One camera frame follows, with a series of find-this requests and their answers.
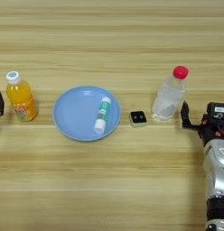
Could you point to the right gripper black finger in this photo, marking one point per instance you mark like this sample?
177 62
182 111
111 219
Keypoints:
185 115

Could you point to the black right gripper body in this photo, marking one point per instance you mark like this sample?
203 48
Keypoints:
211 131

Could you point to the orange juice bottle white cap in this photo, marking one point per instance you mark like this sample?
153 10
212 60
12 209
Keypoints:
21 96

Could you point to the clear water bottle red cap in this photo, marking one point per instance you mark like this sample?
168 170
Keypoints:
169 96

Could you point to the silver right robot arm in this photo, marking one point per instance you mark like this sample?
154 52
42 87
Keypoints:
217 174

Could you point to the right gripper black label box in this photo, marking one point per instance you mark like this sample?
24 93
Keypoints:
217 110

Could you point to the small black white square box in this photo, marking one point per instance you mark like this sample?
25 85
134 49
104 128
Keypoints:
138 117

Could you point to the light blue round plate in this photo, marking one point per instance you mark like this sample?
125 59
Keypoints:
77 114

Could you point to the green white glue stick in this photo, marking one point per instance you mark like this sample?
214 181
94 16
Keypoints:
102 114

